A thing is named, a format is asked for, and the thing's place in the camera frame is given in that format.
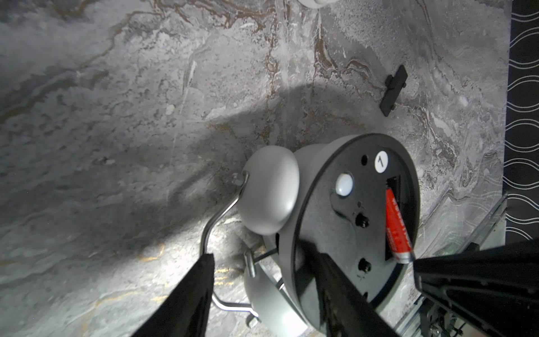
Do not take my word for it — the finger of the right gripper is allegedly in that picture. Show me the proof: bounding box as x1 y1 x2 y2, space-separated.
414 240 538 336

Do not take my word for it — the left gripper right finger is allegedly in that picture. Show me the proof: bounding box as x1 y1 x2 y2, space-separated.
310 253 397 336

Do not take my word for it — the black battery cover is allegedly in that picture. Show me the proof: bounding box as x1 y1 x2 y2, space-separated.
379 65 408 117

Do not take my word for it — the white square alarm clock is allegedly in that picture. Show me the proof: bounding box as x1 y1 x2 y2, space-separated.
298 0 339 9

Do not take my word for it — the white twin bell alarm clock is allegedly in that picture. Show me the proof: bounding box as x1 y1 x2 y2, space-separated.
200 133 420 336

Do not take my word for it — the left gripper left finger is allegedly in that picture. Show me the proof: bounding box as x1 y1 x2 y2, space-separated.
133 254 215 337

